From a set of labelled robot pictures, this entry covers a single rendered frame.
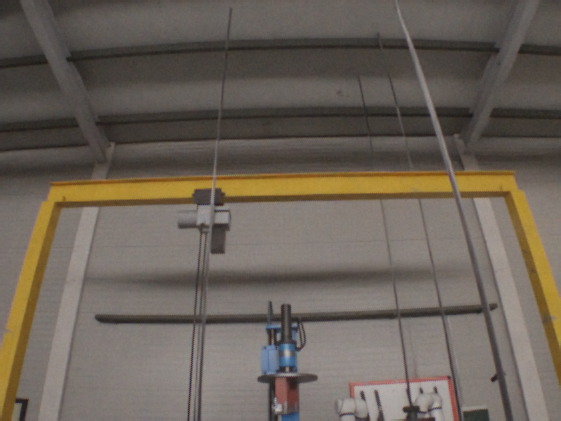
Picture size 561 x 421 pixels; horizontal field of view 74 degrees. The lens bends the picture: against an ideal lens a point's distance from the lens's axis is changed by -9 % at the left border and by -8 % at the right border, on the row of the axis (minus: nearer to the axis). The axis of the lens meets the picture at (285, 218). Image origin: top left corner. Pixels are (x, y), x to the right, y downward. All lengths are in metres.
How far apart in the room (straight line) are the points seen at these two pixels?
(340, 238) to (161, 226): 3.04
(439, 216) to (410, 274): 1.27
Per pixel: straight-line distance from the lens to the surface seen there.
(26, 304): 4.45
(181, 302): 6.48
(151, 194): 4.53
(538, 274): 4.50
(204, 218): 4.10
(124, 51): 7.02
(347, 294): 6.37
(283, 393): 3.76
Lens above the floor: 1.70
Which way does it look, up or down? 30 degrees up
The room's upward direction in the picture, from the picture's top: 2 degrees counter-clockwise
